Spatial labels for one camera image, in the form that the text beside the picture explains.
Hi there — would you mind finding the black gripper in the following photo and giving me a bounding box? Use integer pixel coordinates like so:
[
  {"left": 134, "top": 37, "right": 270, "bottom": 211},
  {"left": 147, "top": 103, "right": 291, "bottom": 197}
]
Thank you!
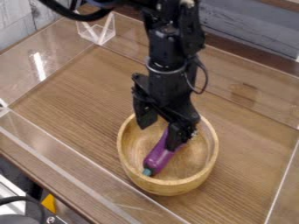
[{"left": 133, "top": 60, "right": 201, "bottom": 151}]

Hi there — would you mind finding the purple toy eggplant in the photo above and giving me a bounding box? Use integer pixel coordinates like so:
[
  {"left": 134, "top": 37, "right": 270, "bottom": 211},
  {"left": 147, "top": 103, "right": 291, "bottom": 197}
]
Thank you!
[{"left": 143, "top": 129, "right": 185, "bottom": 177}]

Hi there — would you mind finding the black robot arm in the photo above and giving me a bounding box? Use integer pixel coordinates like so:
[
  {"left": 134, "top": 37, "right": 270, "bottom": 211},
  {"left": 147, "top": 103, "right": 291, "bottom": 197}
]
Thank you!
[{"left": 38, "top": 0, "right": 206, "bottom": 151}]

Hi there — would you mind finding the brown wooden bowl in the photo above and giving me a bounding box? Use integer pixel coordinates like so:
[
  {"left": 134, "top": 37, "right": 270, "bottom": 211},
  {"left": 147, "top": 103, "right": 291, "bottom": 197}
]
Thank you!
[{"left": 117, "top": 115, "right": 221, "bottom": 196}]

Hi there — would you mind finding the clear acrylic tray wall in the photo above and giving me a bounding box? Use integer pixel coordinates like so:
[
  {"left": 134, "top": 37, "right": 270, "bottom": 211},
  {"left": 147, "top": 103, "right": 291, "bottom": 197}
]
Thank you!
[{"left": 0, "top": 100, "right": 191, "bottom": 224}]

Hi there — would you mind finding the clear acrylic corner bracket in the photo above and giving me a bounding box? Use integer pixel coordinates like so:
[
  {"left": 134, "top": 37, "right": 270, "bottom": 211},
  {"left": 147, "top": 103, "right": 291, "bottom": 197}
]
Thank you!
[{"left": 77, "top": 13, "right": 117, "bottom": 46}]

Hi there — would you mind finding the black cable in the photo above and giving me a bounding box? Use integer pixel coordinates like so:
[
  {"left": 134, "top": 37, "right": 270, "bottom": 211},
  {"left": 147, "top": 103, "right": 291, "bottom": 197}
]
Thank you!
[{"left": 0, "top": 195, "right": 46, "bottom": 224}]

